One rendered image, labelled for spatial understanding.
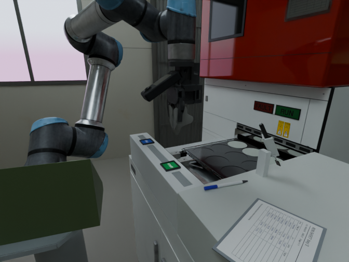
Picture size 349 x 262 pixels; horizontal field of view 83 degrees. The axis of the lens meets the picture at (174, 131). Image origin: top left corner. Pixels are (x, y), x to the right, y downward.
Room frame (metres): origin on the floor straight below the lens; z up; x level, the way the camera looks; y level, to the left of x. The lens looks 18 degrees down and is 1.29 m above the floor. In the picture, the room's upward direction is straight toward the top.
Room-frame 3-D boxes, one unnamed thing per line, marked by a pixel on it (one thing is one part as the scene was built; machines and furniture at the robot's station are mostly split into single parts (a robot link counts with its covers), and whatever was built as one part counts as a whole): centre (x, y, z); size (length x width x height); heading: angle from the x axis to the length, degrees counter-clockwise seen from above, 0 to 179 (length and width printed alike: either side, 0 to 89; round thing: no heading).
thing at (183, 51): (0.58, -0.02, 1.33); 0.08 x 0.08 x 0.05
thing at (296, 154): (0.94, -0.47, 0.89); 0.44 x 0.02 x 0.10; 26
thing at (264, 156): (0.56, -0.29, 1.03); 0.06 x 0.04 x 0.13; 116
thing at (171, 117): (0.60, -0.02, 1.14); 0.06 x 0.03 x 0.09; 116
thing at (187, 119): (0.57, -0.03, 1.14); 0.06 x 0.03 x 0.09; 116
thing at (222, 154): (0.83, -0.29, 0.90); 0.34 x 0.34 x 0.01; 26
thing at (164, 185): (0.73, 0.07, 0.89); 0.55 x 0.09 x 0.14; 26
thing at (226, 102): (1.10, -0.40, 1.02); 0.81 x 0.03 x 0.40; 26
